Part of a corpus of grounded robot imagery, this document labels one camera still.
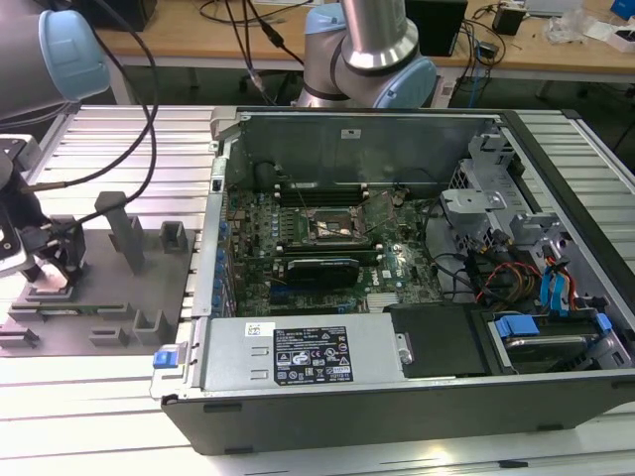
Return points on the blue box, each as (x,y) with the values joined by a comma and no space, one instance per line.
(625,7)

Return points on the grey flat device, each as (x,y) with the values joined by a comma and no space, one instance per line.
(553,5)

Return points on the blue case latch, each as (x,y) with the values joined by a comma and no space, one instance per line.
(165,358)

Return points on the grey metal drive cage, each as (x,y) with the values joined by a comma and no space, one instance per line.
(488,198)

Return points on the black PC case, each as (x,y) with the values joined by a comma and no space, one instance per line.
(347,421)

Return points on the black graphics card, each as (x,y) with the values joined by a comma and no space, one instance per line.
(322,273)

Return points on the small black box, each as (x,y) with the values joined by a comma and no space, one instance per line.
(508,21)

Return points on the grey parts rack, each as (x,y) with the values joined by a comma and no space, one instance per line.
(124,297)

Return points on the thin metal locking lever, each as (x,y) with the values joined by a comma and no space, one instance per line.
(373,227)
(300,197)

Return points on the silver chipset heatsink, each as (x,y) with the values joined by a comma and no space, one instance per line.
(382,302)

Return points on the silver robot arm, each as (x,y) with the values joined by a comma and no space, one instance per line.
(369,44)

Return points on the wooden desk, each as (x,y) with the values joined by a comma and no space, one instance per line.
(198,42)
(546,57)

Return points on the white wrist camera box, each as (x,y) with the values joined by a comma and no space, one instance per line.
(10,258)

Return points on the hard disk in blue carrier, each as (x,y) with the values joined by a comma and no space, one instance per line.
(546,352)

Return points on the large black box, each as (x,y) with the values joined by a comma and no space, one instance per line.
(129,12)

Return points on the black RAM slot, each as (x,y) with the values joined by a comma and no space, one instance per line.
(322,184)
(327,245)
(322,196)
(322,190)
(322,202)
(330,252)

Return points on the round coin battery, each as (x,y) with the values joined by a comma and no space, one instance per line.
(398,198)

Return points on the black plastic shroud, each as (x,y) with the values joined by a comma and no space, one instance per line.
(436,342)

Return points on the small black transformer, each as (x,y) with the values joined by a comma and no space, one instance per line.
(487,51)

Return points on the clear plastic bag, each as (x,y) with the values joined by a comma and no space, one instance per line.
(565,27)

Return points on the grey power supply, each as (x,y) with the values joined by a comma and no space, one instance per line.
(238,357)

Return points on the CPU socket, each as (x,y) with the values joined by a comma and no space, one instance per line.
(335,225)

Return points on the green RAM stick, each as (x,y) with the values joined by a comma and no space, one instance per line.
(91,310)

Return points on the blue expansion slot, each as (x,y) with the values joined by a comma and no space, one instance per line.
(283,296)

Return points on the green motherboard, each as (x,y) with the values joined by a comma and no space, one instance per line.
(407,277)

